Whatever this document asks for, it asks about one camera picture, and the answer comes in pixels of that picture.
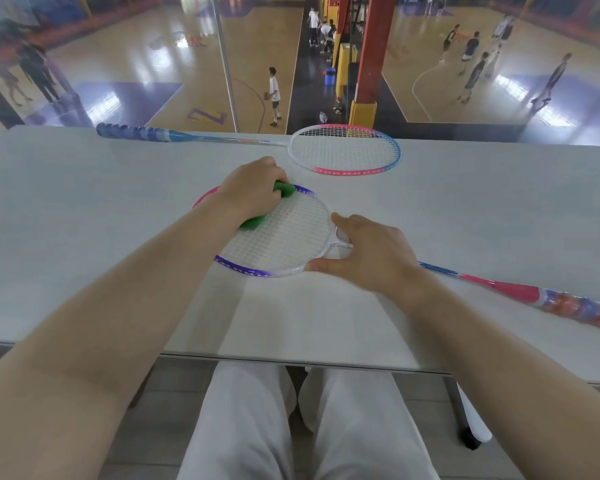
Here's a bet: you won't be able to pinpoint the white table leg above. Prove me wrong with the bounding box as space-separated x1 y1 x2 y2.
128 369 153 409
445 377 493 451

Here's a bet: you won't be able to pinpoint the person's right hand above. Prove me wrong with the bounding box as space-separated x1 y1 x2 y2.
305 212 426 311

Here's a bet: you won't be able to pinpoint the group of distant people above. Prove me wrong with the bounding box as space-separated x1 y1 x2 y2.
0 0 600 128

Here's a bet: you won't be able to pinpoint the person's white trousers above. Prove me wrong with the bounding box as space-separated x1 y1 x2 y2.
177 362 439 480

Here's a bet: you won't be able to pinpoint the purple pink badminton racket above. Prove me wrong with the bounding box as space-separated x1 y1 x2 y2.
192 183 600 335

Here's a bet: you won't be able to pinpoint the green black cleaning cloth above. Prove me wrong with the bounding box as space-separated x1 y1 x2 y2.
238 180 297 231

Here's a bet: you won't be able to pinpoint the dark hoop post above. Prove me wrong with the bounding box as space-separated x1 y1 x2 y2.
0 69 26 129

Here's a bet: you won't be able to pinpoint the red pillar with yellow base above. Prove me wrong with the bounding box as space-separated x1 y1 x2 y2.
348 0 399 129

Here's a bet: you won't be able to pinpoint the person's left hand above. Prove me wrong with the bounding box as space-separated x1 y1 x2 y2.
211 156 291 228

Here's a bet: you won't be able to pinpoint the pink blue badminton racket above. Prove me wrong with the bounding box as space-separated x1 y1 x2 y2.
95 122 402 177

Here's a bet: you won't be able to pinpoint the metal window mullion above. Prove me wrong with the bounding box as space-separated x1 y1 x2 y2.
209 0 241 134

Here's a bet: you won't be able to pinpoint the yellow padded post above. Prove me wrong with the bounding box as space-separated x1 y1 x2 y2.
335 43 359 99

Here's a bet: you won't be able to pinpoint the person's left forearm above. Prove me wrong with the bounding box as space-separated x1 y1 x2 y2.
0 199 246 480

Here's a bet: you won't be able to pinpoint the person's right forearm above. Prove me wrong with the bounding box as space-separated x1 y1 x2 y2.
395 279 600 480

